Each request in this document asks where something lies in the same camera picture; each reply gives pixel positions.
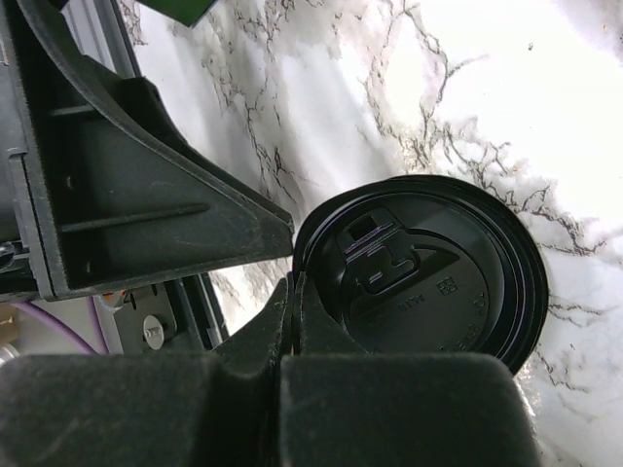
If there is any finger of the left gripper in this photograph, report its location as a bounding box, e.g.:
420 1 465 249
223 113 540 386
9 1 293 300

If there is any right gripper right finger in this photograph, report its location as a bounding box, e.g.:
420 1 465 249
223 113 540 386
278 276 540 466

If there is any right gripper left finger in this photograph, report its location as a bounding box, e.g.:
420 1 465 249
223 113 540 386
1 277 294 466

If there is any single black plastic lid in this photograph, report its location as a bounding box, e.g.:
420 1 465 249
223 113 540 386
293 187 512 357

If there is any black plastic lid stack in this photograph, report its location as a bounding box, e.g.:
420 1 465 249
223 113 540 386
389 175 549 374

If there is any brown paper bag green side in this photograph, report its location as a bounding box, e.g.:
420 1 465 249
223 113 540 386
139 0 217 27

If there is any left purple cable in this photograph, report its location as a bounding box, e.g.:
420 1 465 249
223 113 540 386
12 299 111 355

